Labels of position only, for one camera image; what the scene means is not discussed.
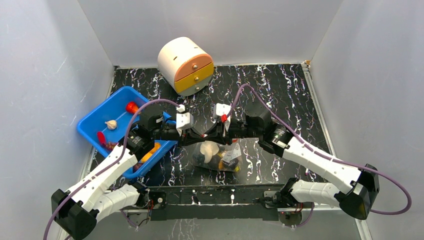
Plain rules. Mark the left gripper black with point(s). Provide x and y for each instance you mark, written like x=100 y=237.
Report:
x=191 y=136

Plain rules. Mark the round white drawer cabinet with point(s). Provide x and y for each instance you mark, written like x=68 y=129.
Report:
x=185 y=66

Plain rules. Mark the dark purple plum toy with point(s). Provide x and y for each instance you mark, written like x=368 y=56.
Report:
x=214 y=163

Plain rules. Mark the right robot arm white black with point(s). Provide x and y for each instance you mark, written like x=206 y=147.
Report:
x=349 y=188

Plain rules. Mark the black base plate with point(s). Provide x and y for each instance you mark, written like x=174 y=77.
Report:
x=241 y=201

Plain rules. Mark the red chili toy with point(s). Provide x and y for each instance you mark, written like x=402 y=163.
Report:
x=101 y=138

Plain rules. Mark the white garlic toy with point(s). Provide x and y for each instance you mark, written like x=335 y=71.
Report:
x=208 y=149

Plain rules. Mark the clear zip top bag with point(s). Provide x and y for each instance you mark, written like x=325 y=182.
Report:
x=226 y=152

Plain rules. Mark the blue plastic bin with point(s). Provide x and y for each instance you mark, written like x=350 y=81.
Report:
x=113 y=108

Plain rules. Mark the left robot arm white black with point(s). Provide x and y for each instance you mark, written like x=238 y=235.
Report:
x=78 y=209

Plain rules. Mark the red grape bunch toy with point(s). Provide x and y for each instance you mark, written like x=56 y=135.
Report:
x=110 y=145

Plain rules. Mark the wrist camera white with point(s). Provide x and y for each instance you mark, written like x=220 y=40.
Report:
x=184 y=119
x=220 y=114

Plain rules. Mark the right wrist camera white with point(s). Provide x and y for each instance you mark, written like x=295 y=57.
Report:
x=220 y=114

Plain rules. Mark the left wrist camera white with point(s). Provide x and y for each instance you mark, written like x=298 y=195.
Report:
x=184 y=119

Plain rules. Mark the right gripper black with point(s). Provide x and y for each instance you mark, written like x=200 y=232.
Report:
x=224 y=129

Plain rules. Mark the small beige garlic bulb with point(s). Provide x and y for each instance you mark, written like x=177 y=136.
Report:
x=111 y=124

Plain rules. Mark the red orange pepper toy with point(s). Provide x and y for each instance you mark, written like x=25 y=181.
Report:
x=131 y=107

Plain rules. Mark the purple mangosteen toy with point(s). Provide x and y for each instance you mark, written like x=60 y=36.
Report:
x=136 y=167

